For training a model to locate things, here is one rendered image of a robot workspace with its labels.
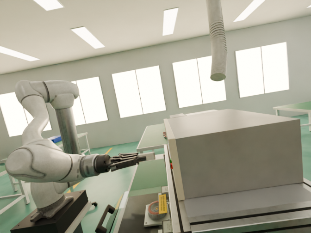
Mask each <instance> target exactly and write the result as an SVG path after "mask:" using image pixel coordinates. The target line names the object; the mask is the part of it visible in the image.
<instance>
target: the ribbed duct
mask: <svg viewBox="0 0 311 233"><path fill-rule="evenodd" d="M220 2H221V0H206V8H207V17H208V24H209V33H210V41H211V74H210V79H211V80H213V81H223V80H224V79H225V78H226V69H227V47H226V38H225V31H224V21H223V14H222V7H221V3H220Z"/></svg>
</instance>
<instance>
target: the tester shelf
mask: <svg viewBox="0 0 311 233"><path fill-rule="evenodd" d="M164 151H165V160H166V169H167V177H168V190H169V199H170V208H171V216H172V225H173V233H311V181H309V180H307V179H305V178H303V179H304V182H303V183H297V184H287V185H281V186H274V187H267V188H261V189H254V190H245V191H238V192H232V193H225V194H218V195H211V196H202V197H196V198H188V199H185V200H180V201H178V197H177V192H176V186H175V181H174V175H173V170H172V169H171V164H170V155H169V149H168V144H167V145H164Z"/></svg>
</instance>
